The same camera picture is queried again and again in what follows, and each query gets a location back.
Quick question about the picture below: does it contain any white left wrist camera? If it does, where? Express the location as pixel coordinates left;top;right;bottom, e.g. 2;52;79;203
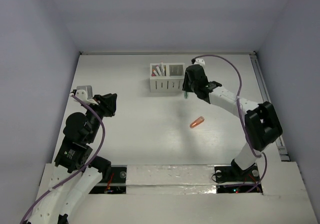
70;85;98;105

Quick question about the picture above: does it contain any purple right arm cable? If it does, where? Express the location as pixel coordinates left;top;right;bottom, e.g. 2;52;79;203
192;54;268;194

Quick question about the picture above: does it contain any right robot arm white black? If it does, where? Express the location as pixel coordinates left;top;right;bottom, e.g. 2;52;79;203
182;64;283;180

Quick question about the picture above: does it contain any white marker salmon cap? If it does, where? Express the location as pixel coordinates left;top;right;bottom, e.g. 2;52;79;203
160;62;166;76

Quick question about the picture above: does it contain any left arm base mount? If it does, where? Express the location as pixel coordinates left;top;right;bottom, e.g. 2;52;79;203
96;165;127;194

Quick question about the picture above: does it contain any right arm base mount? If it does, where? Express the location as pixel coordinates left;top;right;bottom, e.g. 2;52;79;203
211;165;263;194

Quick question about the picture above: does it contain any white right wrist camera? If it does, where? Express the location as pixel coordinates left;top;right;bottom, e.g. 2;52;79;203
191;58;206;67

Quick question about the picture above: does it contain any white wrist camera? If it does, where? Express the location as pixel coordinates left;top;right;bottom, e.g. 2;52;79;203
191;58;206;67
70;85;98;105

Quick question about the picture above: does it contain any white marker purple cap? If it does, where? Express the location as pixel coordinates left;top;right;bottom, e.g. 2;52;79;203
156;65;163;76

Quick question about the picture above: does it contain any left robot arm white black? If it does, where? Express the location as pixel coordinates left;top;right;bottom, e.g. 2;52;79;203
21;89;118;224

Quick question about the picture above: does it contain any aluminium rail right side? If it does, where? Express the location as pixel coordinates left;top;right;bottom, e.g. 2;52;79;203
249;51;291;162

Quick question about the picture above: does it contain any white two-compartment slotted organizer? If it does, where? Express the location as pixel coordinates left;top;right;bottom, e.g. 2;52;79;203
149;63;185;93

